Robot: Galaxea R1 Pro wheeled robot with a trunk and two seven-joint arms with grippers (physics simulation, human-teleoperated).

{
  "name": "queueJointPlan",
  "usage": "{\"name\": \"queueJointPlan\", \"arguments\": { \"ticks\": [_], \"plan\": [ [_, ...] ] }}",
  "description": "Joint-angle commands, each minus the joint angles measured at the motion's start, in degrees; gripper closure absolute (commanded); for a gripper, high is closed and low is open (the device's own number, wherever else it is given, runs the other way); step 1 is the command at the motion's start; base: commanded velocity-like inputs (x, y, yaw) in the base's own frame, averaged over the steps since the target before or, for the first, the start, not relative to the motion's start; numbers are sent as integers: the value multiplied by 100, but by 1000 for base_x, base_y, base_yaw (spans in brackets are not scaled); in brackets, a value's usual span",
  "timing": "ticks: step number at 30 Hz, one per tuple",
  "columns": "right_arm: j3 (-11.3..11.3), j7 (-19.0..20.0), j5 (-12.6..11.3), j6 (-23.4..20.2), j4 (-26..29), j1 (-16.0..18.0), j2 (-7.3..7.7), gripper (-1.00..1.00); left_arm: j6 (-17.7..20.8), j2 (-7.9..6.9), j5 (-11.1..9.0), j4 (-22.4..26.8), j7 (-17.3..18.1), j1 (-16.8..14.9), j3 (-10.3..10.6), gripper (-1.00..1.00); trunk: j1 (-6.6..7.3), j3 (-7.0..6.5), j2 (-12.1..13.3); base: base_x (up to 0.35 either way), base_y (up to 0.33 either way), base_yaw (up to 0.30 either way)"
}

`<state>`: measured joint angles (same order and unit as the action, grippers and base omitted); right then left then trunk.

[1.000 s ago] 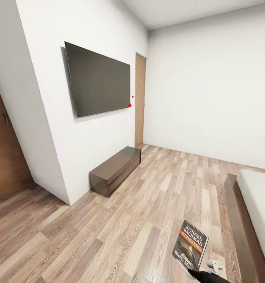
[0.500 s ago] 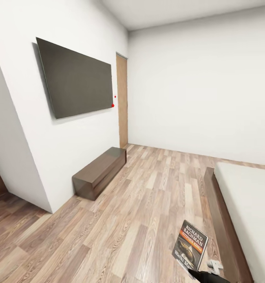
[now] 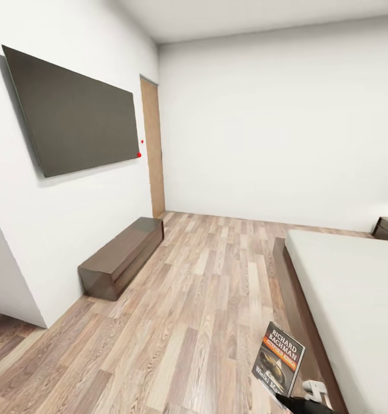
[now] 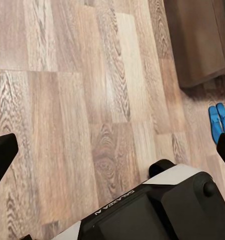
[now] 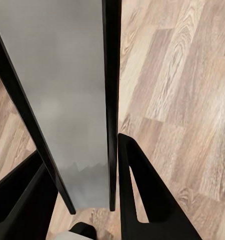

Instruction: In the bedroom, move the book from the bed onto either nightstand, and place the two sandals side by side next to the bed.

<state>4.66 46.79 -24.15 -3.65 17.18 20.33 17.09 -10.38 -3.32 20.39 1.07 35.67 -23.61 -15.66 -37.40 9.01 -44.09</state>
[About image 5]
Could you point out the hardback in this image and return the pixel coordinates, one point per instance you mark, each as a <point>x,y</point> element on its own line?
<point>60,65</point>

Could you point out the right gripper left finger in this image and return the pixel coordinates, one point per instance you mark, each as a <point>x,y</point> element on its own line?
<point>28,196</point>

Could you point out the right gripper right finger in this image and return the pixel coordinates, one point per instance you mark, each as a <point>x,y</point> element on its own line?
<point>167,221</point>

